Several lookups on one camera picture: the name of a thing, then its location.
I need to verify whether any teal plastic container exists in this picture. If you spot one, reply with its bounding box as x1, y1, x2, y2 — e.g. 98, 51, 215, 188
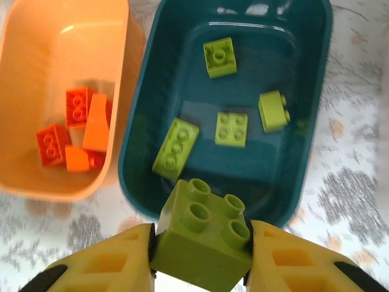
117, 0, 334, 229

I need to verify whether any orange sloped lego brick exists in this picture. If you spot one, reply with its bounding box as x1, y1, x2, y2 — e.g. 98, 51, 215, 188
82, 93, 114, 153

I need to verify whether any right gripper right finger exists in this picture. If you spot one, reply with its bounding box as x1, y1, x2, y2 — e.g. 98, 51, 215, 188
244, 220, 382, 292

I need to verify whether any square green lego brick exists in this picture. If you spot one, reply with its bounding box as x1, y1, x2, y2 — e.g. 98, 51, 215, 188
258, 90, 291, 134
202, 36, 238, 79
215, 111, 249, 148
150, 178, 254, 292

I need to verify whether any floral patterned table cover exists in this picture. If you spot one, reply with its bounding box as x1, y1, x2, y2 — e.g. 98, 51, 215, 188
0, 0, 389, 292

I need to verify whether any orange plastic container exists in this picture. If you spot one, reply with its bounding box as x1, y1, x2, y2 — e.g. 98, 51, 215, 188
0, 0, 146, 203

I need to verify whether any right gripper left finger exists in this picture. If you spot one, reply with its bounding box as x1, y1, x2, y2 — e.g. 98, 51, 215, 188
21, 223, 157, 292

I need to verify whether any long green lego brick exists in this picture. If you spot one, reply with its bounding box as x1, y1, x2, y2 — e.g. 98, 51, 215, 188
151, 117, 201, 182

